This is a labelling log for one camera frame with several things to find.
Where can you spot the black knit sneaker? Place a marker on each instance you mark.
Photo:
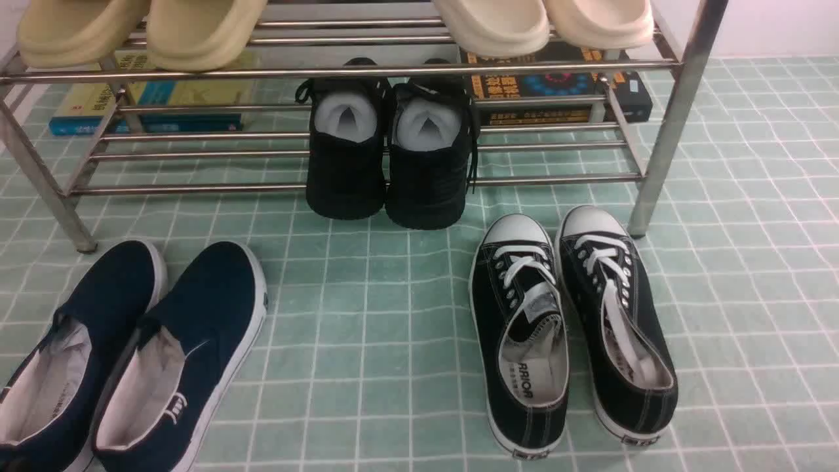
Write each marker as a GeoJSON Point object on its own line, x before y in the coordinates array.
{"type": "Point", "coordinates": [347, 126]}
{"type": "Point", "coordinates": [432, 142]}

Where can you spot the silver metal shoe rack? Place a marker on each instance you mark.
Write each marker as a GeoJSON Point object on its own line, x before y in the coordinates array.
{"type": "Point", "coordinates": [606, 114]}

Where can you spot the black canvas sneaker left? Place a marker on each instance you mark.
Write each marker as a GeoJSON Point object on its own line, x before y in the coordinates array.
{"type": "Point", "coordinates": [516, 309]}

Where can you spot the black canvas sneaker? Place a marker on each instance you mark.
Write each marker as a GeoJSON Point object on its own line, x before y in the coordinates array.
{"type": "Point", "coordinates": [516, 309]}
{"type": "Point", "coordinates": [635, 387]}

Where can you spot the cream slipper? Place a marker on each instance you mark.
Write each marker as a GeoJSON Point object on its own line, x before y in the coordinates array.
{"type": "Point", "coordinates": [496, 29]}
{"type": "Point", "coordinates": [602, 25]}

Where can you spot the black canvas sneaker right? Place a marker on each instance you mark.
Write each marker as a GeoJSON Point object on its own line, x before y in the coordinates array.
{"type": "Point", "coordinates": [635, 387]}

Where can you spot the black and orange book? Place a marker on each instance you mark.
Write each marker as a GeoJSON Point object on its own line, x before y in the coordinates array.
{"type": "Point", "coordinates": [531, 91]}

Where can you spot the cream slipper far right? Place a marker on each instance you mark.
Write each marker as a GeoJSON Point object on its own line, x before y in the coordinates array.
{"type": "Point", "coordinates": [602, 25]}

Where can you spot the navy slip-on shoe right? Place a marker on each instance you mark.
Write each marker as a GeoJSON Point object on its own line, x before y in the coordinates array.
{"type": "Point", "coordinates": [187, 350]}

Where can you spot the navy slip-on shoe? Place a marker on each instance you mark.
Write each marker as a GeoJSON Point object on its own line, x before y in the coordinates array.
{"type": "Point", "coordinates": [187, 350]}
{"type": "Point", "coordinates": [50, 402]}

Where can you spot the beige slipper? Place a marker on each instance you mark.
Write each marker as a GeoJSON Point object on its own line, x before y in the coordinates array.
{"type": "Point", "coordinates": [57, 34]}
{"type": "Point", "coordinates": [196, 36]}

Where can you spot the yellow and blue book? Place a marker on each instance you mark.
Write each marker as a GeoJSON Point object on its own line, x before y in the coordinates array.
{"type": "Point", "coordinates": [82, 109]}

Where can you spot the navy slip-on shoe left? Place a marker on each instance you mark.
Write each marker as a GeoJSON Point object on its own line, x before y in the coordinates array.
{"type": "Point", "coordinates": [50, 402]}

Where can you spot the beige slipper far left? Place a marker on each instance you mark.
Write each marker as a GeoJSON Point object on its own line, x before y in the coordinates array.
{"type": "Point", "coordinates": [57, 34]}

